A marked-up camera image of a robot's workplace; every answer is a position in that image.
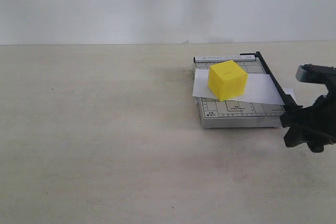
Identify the grey paper cutter base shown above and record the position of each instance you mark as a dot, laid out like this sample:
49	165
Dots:
231	114

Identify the yellow cube block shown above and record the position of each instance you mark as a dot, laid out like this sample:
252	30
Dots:
227	80

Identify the black cutter blade arm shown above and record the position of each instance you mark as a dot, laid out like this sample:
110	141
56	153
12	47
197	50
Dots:
275	85

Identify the white paper sheet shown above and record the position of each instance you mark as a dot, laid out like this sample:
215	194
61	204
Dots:
259	89

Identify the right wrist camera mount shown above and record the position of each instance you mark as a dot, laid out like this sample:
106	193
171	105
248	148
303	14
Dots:
316	74

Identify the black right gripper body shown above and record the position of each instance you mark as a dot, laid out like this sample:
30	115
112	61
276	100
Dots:
313	125

